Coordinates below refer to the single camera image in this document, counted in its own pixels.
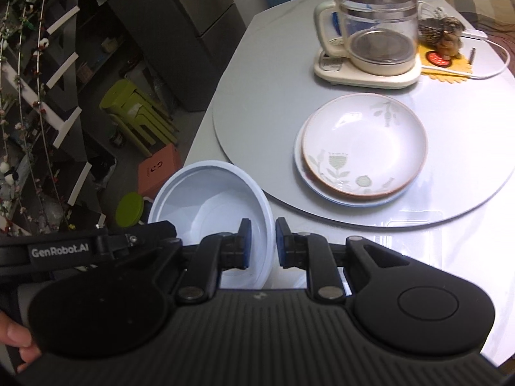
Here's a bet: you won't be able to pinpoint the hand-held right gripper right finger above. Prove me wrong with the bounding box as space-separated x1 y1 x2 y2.
275 217 412 302

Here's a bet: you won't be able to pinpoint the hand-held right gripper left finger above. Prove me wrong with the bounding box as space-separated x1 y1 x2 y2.
153 218 253 305

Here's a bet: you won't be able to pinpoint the blue bowl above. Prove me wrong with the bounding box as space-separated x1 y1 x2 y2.
148 161 276 290

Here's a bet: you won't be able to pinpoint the white leaf print plate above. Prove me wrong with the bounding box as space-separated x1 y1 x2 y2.
294 121 415 208

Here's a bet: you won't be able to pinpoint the brown rimmed floral plate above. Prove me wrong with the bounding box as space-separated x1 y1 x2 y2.
302 93 428 198

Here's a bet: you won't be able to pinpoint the person's left hand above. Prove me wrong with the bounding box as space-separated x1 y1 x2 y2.
0 309 42 366

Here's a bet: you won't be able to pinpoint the green round stool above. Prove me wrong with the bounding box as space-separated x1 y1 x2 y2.
116 192 145 228

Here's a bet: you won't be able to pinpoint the orange cardboard box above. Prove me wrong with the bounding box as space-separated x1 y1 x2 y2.
137 145 181 199

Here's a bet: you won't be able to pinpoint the grey round turntable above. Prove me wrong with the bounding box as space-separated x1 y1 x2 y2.
211 0 515 230

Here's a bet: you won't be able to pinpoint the stacked green stools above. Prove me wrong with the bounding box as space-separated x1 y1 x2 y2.
100 79 180 157

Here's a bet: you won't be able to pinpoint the cream kettle base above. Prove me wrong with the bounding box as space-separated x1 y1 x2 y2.
314 46 423 89

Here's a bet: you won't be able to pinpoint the dark grey cabinet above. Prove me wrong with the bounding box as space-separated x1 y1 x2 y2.
137 0 248 111

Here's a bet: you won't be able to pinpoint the white ladder shelf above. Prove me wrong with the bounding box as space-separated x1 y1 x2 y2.
8 0 109 218

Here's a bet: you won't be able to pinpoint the red round coaster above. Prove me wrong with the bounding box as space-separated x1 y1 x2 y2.
426 50 452 68

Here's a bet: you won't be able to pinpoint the glass kettle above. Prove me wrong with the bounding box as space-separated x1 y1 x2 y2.
314 0 422 76

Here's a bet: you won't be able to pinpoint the yellow flower mat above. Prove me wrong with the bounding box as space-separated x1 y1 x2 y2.
416 42 473 83

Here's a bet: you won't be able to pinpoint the brown dog figurine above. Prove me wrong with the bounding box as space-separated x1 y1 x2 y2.
417 16 466 61

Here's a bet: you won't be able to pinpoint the plaid pillow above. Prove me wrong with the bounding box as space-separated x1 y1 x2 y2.
428 0 515 25

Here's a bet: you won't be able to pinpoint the flower garland strings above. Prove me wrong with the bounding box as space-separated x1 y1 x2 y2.
0 0 77 234

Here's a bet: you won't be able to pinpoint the white power cable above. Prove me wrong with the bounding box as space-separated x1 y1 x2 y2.
420 38 513 79

